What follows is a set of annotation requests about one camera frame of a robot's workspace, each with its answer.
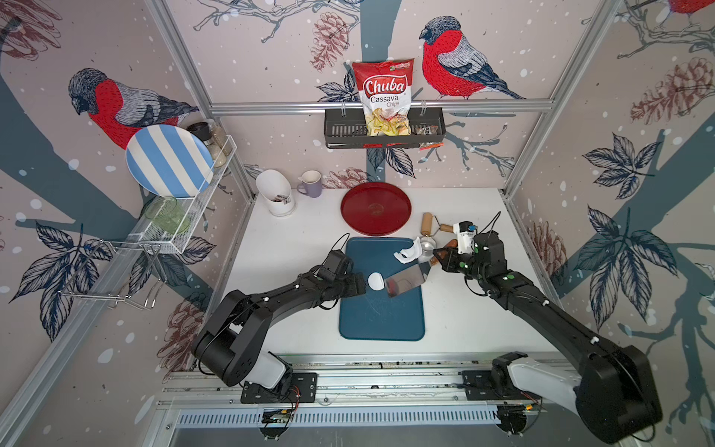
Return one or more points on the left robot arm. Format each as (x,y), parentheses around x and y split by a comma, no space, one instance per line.
(230,344)

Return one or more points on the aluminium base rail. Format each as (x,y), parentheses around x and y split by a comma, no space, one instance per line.
(351,395)

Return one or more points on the wooden dough roller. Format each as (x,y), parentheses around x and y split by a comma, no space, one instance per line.
(431,226)

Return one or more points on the white dough piece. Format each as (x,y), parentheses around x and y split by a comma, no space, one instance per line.
(406,256)

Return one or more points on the black wire wall basket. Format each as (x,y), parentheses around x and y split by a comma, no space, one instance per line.
(348,130)

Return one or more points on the spice jar dark lid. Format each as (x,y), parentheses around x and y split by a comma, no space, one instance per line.
(202,131)

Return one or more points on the clear wire wall shelf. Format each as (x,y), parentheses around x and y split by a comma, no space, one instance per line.
(148,237)

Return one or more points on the red round tray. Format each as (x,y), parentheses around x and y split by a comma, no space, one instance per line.
(376,209)

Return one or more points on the Chuba cassava chips bag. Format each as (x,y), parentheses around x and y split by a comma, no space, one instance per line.
(385,94)

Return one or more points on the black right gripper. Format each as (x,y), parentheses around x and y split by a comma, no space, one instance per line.
(446,262)

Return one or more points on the metal spatula wooden handle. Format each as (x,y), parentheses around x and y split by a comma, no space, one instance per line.
(414,275)

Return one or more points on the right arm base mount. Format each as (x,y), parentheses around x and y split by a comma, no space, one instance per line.
(494,384)

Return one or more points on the teal cutting board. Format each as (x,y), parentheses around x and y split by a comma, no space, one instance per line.
(375,316)

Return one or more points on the purple mug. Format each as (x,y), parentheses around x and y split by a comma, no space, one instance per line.
(310,184)

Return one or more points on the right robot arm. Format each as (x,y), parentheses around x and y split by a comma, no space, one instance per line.
(612,389)

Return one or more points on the white cutlery holder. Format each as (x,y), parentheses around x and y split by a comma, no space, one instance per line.
(276,191)

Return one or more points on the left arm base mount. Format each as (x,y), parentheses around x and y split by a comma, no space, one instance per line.
(279,384)

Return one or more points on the blue striped plate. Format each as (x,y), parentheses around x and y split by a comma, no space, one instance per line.
(170,162)

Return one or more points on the spice jar silver lid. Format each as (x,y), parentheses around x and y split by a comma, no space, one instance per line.
(219,148)

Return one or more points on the round cut dough wrapper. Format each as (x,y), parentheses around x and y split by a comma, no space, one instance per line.
(376,281)

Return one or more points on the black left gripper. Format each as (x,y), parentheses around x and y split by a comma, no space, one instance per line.
(354,289)

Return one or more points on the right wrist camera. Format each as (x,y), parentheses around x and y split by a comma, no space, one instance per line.
(465,233)

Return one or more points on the green glass cup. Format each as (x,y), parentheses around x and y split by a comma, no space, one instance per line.
(167,214)

